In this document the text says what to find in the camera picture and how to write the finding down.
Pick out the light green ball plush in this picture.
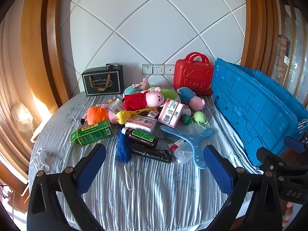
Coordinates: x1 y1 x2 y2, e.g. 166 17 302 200
192 111 208 128

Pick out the orange dress pig plush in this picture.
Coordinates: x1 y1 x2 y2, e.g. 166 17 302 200
80 102 121 126

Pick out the black garbage bag roll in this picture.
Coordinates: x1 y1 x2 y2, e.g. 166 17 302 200
131 143 173 163

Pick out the blue folding crate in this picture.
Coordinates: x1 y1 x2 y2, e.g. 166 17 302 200
211 58 308 167

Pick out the pink tissue pack with barcode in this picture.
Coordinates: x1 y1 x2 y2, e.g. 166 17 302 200
157 99 189 128

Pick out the green medicine box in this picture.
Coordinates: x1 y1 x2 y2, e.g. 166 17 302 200
70 120 113 147

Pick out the blue shirt pig plush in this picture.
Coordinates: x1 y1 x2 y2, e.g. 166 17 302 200
176 87 206 111

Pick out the blue boomerang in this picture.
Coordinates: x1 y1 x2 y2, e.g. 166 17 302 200
160 124 215 169

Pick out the brown glass medicine bottle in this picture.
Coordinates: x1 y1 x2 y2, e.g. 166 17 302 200
121 127 159 150

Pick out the red white ointment box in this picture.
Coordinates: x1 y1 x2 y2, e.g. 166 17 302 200
168 140 187 153

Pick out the white plastic bag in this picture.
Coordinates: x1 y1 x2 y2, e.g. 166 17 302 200
11 103 34 130

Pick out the beige curtain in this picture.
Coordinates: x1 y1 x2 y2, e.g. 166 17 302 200
0 10 56 174

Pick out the yellow heart clip toy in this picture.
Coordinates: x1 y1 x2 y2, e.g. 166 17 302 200
116 107 150 125

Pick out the pink white tissue pack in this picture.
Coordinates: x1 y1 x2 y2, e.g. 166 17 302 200
125 115 158 134

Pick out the curved wooden frame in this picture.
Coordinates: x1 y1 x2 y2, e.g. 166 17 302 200
20 0 80 116
241 0 277 77

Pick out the grey cloth covered desktop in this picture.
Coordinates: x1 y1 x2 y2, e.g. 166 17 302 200
28 90 265 231

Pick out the light green plush cushion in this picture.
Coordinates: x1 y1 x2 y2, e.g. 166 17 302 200
159 88 181 101

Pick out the red toy suitcase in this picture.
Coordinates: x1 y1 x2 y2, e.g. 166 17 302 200
173 52 214 96

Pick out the teal dress pig plush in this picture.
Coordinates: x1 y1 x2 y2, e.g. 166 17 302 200
123 77 151 95

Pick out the person's right hand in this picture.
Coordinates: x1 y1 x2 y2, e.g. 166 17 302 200
281 201 295 227

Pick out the blue bristle brush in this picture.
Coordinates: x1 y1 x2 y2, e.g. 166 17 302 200
115 129 133 190

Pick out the red dress pig plush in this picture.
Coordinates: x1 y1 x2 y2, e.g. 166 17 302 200
123 87 166 111

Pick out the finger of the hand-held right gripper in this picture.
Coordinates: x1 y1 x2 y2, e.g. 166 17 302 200
256 147 308 174
283 136 308 152

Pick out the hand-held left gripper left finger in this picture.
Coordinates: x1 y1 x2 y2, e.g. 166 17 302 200
26 143 107 231

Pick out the white foil packet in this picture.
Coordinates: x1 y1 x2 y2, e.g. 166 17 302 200
107 99 124 113

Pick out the white plastic hook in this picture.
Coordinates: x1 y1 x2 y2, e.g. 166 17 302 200
32 150 50 171

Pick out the clear plastic box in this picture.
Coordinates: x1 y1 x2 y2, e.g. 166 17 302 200
173 144 193 164

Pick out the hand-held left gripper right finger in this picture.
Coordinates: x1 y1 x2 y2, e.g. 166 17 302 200
203 145 282 231

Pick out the wooden side ledge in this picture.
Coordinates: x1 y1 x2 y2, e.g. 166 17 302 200
0 159 30 210

